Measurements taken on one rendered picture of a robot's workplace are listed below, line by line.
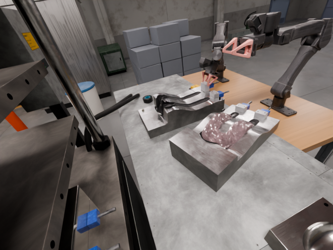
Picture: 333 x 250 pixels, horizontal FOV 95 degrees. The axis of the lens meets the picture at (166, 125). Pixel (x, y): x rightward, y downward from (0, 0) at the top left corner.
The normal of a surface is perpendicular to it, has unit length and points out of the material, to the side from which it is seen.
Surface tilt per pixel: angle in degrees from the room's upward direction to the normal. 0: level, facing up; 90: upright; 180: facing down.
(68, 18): 90
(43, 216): 0
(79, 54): 90
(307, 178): 0
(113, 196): 0
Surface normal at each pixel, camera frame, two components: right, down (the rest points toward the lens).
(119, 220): -0.15, -0.79
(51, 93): 0.36, 0.51
